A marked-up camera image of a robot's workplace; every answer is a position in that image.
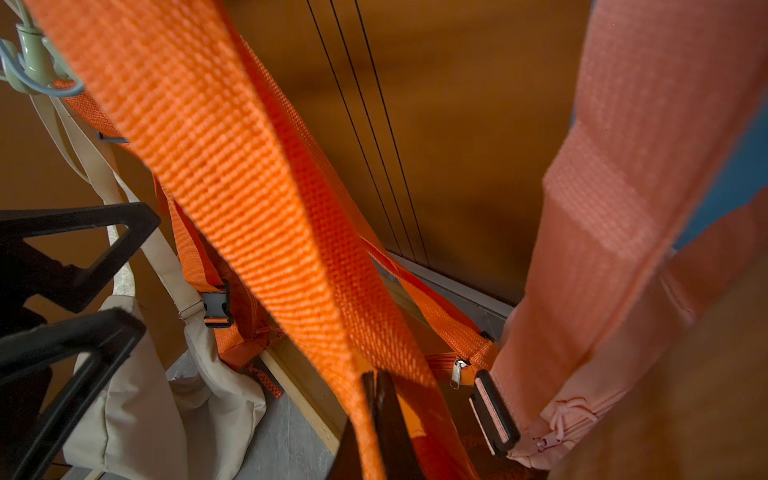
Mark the orange strap bag far left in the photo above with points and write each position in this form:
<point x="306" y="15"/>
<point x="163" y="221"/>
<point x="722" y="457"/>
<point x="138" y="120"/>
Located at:
<point x="195" y="276"/>

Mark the wooden hanging rack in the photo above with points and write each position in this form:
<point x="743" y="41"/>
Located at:
<point x="701" y="412"/>

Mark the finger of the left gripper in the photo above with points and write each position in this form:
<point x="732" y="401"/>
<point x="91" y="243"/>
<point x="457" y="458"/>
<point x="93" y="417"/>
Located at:
<point x="50" y="375"/>
<point x="26" y="271"/>

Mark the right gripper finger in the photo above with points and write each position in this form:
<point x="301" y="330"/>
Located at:
<point x="399" y="458"/>

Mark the beige sling bag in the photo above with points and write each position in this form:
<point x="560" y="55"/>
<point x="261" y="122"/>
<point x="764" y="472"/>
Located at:
<point x="143" y="425"/>

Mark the light pink strap bag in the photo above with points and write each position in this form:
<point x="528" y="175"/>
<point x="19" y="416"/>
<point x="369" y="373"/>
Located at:
<point x="654" y="207"/>

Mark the green plastic hook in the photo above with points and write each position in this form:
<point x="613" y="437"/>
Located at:
<point x="33" y="65"/>

